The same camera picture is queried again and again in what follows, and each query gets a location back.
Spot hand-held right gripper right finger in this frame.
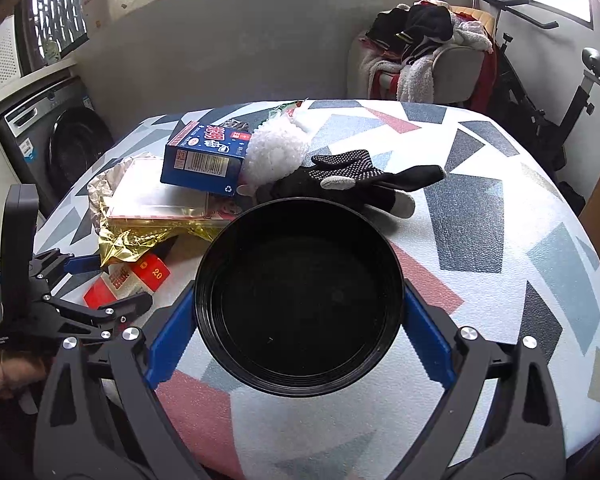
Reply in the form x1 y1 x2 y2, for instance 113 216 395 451
387 280 568 480

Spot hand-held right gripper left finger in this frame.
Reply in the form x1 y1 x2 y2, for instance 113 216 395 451
32 280 216 480

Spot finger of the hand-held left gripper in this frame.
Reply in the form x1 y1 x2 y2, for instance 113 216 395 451
30 248 102 282
40 289 154 343

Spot gold foil wrapper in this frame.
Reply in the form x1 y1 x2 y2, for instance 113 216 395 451
87 155 226 267

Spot black round bowl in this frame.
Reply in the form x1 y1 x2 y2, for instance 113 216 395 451
194 198 405 399

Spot blue carton box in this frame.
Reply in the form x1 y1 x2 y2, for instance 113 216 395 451
160 121 253 196

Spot person's left hand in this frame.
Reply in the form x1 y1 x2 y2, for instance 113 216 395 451
0 346 48 402

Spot red white packet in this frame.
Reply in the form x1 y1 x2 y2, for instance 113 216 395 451
83 254 171 311

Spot geometric patterned tablecloth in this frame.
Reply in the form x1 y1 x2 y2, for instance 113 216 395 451
32 99 600 480

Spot pink transparent packet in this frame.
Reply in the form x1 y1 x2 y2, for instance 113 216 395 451
105 156 242 222

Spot grey washing machine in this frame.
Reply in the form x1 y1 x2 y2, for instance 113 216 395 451
0 76 116 217

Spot black dotted glove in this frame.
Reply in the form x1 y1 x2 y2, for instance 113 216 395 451
270 150 447 219

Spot white fluffy ball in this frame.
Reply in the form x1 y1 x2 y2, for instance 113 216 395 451
237 110 313 197

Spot beige armchair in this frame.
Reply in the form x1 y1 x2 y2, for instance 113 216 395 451
346 5 499 112

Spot black exercise bike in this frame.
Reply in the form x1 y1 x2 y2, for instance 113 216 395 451
454 0 600 198

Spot pile of clothes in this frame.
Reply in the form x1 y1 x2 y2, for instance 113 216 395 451
364 2 496 105

